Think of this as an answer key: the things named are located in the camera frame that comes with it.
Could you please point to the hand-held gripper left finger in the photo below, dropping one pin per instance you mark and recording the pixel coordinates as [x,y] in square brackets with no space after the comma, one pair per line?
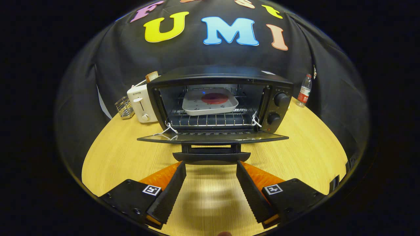
[170,196]

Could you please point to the clear plastic water bottle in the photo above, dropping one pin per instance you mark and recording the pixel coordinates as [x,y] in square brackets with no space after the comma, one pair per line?
[304,93]

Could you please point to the white bread toaster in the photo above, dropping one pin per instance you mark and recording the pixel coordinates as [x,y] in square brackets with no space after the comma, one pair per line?
[141,108]

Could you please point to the black toaster oven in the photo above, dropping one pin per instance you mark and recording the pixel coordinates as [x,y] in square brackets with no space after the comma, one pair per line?
[216,78]

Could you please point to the brown bread slice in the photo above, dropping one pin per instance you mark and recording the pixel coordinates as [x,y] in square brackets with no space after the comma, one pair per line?
[152,77]

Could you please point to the pink round meat slice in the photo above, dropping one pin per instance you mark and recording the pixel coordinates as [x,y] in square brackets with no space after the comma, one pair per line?
[213,98]

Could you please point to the white square food tray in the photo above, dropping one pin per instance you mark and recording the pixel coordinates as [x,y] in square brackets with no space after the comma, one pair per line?
[197,105]

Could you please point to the black backdrop cloth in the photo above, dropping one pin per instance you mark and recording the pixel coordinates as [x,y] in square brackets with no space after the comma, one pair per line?
[115,65]

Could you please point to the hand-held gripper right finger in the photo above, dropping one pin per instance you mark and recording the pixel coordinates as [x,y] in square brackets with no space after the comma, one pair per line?
[251,196]

